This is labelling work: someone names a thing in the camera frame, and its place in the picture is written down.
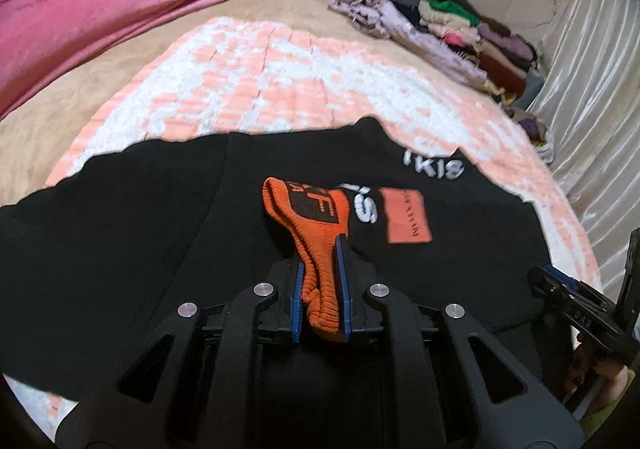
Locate purple clothes in bag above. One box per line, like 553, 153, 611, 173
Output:
502, 106, 554, 165

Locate stack of folded clothes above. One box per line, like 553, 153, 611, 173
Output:
416, 0, 544, 109

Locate shiny white curtain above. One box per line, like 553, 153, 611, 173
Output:
533, 0, 639, 297

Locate beige fleece bed sheet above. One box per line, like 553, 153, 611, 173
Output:
1, 0, 499, 204

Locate lime green sleeve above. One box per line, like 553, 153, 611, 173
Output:
579, 369, 636, 439

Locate orange white plaid blanket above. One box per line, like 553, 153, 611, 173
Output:
4, 15, 601, 439

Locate black sweater orange cuffs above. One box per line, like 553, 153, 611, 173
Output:
1, 117, 584, 448

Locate pink velvet comforter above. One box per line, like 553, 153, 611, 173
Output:
1, 0, 227, 116

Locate lilac crumpled garment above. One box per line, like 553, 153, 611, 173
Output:
329, 0, 489, 92

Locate person's right hand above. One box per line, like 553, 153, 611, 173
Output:
565, 339, 630, 417

